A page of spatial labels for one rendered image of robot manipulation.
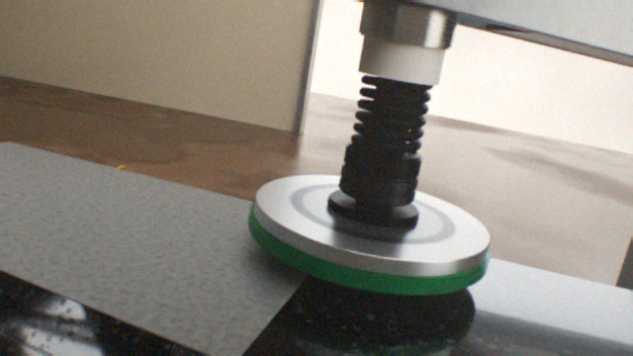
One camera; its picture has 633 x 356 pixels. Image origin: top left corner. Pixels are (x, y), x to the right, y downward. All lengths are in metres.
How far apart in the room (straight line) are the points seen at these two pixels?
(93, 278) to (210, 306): 0.09
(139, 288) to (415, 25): 0.28
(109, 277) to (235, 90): 5.14
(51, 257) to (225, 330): 0.16
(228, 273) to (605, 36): 0.36
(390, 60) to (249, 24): 5.04
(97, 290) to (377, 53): 0.28
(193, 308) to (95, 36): 5.94
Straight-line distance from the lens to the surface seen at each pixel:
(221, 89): 5.59
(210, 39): 5.62
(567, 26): 0.47
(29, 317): 0.41
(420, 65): 0.44
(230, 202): 0.60
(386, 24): 0.44
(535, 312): 0.50
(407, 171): 0.46
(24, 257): 0.46
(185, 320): 0.38
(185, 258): 0.46
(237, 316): 0.39
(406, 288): 0.41
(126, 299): 0.40
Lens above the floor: 1.03
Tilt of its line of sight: 15 degrees down
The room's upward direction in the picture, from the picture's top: 9 degrees clockwise
